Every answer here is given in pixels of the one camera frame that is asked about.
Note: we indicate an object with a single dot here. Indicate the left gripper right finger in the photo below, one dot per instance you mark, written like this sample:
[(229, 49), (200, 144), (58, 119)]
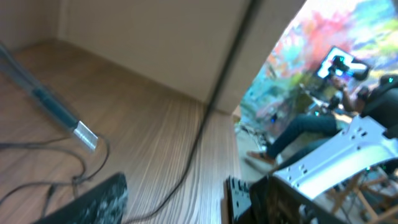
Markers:
[(273, 201)]

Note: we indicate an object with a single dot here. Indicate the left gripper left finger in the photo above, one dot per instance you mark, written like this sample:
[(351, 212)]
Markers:
[(103, 204)]

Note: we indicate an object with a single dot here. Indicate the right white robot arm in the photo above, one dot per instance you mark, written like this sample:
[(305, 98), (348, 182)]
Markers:
[(364, 143)]

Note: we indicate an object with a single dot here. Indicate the background monitor screen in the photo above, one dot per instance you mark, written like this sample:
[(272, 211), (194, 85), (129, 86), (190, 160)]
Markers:
[(339, 63)]

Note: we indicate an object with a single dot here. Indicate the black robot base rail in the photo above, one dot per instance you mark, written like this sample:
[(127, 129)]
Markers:
[(239, 202)]

